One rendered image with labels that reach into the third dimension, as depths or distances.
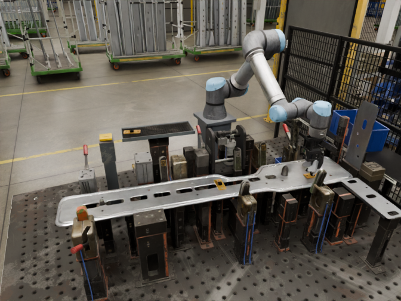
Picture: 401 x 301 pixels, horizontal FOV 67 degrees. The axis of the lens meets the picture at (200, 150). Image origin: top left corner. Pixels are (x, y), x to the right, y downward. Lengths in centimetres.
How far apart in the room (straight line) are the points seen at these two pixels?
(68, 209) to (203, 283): 65
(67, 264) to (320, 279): 113
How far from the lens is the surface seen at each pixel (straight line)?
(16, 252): 175
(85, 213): 121
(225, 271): 146
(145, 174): 144
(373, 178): 167
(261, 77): 145
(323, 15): 396
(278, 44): 162
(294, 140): 169
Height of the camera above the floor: 181
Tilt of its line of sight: 28 degrees down
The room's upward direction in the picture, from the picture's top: straight up
